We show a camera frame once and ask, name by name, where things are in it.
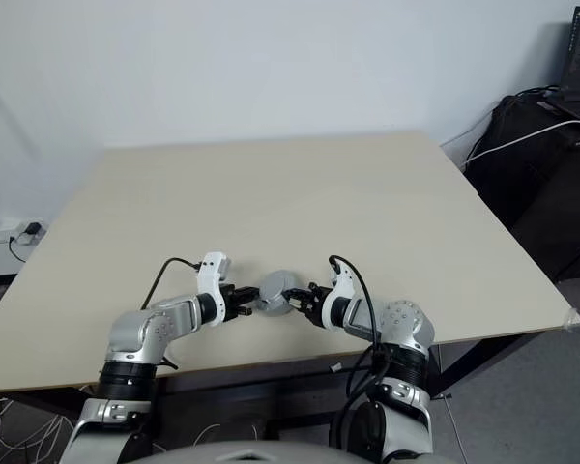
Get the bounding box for black cabinet with white cable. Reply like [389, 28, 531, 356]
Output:
[463, 94, 580, 281]

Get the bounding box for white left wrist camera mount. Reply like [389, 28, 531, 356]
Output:
[195, 250, 233, 328]

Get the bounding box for thin black adapter cable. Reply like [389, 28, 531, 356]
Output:
[8, 232, 28, 262]

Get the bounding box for white floor cables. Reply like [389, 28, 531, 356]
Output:
[0, 391, 98, 464]

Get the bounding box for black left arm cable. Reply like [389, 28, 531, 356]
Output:
[142, 257, 199, 310]

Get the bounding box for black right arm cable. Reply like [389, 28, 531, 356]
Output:
[327, 254, 392, 450]

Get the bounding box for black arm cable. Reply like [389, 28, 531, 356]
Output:
[142, 257, 199, 310]
[327, 254, 392, 450]

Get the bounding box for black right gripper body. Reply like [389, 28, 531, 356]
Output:
[303, 283, 334, 326]

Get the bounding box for black table frame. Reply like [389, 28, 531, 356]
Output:
[0, 333, 528, 436]

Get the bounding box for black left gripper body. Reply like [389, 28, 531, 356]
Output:
[219, 283, 243, 323]

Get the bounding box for white cable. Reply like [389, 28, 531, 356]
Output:
[466, 119, 580, 165]

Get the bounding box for white power strip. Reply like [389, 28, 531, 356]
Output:
[0, 217, 47, 246]

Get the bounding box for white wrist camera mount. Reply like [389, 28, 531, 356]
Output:
[318, 258, 359, 330]
[195, 250, 233, 328]

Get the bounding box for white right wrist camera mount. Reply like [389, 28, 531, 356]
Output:
[318, 258, 359, 330]

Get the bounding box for silver motor lid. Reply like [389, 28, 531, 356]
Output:
[259, 269, 300, 302]

